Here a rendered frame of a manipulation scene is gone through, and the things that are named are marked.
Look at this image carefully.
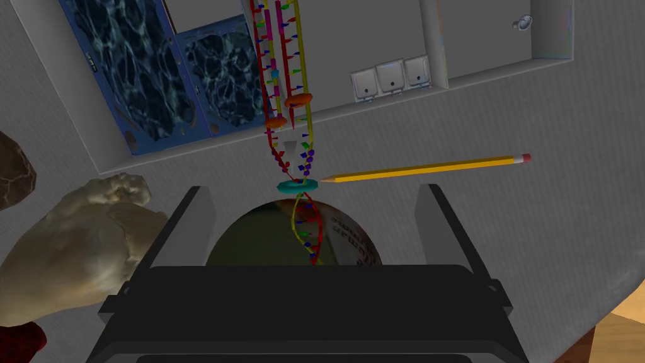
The beige stone bust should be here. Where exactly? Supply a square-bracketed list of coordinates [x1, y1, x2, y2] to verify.
[0, 172, 170, 326]

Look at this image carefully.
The brown rock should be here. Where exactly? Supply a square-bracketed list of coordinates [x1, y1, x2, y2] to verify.
[0, 130, 38, 213]

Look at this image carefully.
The small blue marbled panel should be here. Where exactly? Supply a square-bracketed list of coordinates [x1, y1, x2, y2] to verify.
[176, 14, 274, 140]

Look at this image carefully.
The yellow pencil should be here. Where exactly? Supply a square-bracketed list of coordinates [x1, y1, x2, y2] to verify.
[319, 153, 533, 185]

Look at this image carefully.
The dark red lump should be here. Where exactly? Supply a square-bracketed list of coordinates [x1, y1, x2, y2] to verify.
[0, 321, 49, 363]

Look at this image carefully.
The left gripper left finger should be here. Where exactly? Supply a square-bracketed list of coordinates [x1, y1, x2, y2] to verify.
[149, 185, 218, 268]

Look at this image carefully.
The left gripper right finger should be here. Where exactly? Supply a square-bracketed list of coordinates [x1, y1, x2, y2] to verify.
[413, 183, 493, 278]

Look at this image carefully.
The large blue marbled panel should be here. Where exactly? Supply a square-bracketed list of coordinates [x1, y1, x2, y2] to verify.
[59, 0, 203, 158]

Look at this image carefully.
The white wall socket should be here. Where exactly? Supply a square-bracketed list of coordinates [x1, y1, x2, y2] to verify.
[376, 60, 407, 95]
[350, 67, 379, 103]
[402, 55, 432, 89]

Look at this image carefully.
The colourful helix model on dome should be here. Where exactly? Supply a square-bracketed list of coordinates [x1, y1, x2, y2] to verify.
[205, 0, 384, 267]

